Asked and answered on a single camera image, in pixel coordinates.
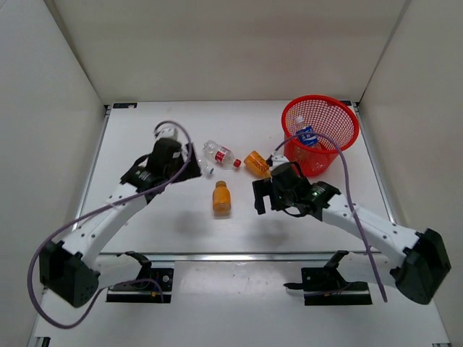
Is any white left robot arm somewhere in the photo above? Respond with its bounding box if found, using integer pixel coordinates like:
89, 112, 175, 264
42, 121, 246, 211
39, 138, 201, 308

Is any blue label water bottle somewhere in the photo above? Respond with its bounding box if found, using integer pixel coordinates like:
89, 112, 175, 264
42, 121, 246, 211
295, 116, 322, 150

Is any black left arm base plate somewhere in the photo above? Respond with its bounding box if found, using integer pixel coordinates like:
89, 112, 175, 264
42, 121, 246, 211
106, 251, 174, 304

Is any orange drink bottle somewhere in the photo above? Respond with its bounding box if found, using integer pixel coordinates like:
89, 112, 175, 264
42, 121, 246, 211
212, 181, 232, 216

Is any orange juice bottle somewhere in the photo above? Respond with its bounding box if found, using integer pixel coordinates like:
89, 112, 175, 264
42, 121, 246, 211
244, 150, 270, 179

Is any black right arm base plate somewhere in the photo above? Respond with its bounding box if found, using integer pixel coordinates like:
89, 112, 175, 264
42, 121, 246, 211
284, 250, 373, 307

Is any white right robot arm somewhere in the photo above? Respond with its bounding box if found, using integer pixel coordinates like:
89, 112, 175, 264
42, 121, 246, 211
252, 161, 451, 304

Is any red mesh plastic basket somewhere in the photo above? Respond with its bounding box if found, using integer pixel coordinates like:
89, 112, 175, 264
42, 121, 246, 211
281, 95, 360, 177

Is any red label clear bottle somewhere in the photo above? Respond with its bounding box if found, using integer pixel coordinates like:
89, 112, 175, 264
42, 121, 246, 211
203, 140, 242, 170

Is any clear bottle white cap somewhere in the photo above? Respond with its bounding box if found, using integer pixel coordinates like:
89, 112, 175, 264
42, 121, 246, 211
196, 154, 214, 177

